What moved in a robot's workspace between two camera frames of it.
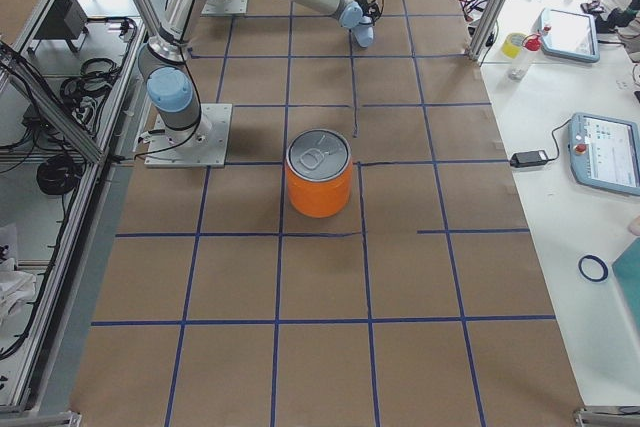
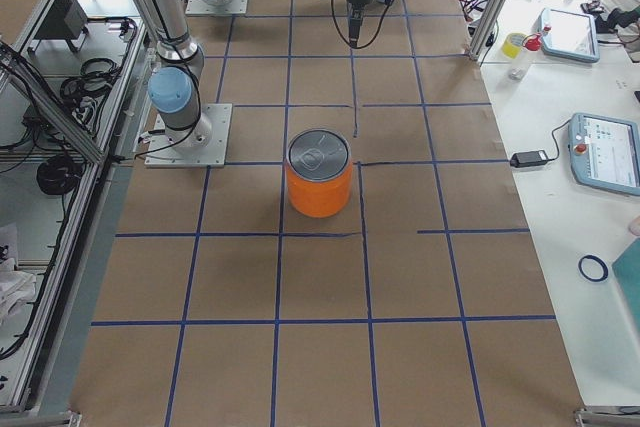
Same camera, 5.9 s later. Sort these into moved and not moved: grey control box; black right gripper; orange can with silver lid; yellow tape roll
Moved: black right gripper
Not moved: grey control box; orange can with silver lid; yellow tape roll
